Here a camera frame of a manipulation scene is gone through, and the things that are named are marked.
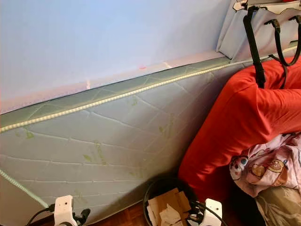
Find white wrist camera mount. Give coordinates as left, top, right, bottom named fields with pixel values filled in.
left=203, top=198, right=223, bottom=226
left=54, top=195, right=79, bottom=226

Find thin red cushion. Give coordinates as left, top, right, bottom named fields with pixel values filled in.
left=263, top=56, right=301, bottom=90

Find brown cardboard piece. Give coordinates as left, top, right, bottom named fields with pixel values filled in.
left=147, top=188, right=193, bottom=222

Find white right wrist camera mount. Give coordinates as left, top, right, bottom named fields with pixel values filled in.
left=203, top=198, right=223, bottom=226

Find thick red cushion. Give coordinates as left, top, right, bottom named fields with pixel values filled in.
left=178, top=56, right=301, bottom=204

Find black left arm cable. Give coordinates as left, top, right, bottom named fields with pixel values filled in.
left=26, top=204, right=57, bottom=226

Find black round waste bin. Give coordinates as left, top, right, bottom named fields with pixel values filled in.
left=143, top=177, right=199, bottom=226

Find crumpled beige paper piece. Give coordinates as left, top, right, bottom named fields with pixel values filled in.
left=159, top=205, right=184, bottom=226

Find grey handbag black straps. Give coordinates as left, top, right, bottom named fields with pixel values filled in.
left=216, top=0, right=301, bottom=90

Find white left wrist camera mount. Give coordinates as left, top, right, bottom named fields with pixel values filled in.
left=54, top=195, right=79, bottom=226

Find pink cartoon animal blanket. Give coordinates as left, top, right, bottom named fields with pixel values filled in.
left=230, top=133, right=301, bottom=198

